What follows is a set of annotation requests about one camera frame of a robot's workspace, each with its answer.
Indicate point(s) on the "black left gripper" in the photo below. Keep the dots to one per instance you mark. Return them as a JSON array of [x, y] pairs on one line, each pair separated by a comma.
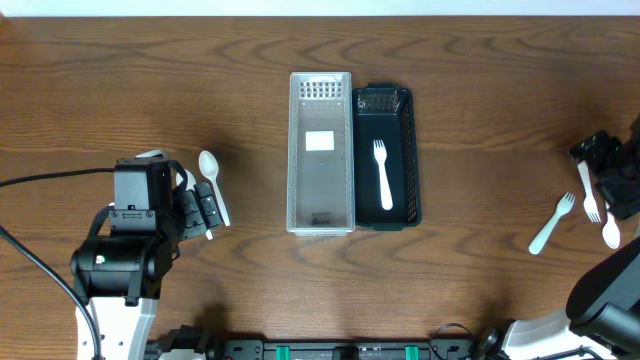
[[198, 213]]

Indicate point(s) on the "black plastic perforated basket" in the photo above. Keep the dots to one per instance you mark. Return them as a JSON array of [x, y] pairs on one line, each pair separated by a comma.
[[386, 111]]

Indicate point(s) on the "clear plastic perforated basket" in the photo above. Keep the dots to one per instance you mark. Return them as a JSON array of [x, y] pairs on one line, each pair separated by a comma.
[[320, 179]]

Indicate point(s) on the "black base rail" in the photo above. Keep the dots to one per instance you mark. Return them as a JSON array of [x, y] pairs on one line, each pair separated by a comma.
[[188, 342]]

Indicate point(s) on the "white plastic fork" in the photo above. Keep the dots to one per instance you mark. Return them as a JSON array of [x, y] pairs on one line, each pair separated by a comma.
[[563, 207], [380, 155], [589, 203]]

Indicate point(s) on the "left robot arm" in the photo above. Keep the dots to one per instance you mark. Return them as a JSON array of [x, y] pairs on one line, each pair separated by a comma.
[[131, 245]]

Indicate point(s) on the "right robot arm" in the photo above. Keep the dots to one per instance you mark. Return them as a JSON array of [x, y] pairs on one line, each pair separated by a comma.
[[601, 317]]

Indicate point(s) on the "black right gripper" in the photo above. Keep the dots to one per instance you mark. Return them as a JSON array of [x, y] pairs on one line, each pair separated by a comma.
[[601, 156]]

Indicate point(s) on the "white plastic spoon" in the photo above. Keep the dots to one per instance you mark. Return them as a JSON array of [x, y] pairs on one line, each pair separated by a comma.
[[190, 182], [209, 168], [610, 231]]

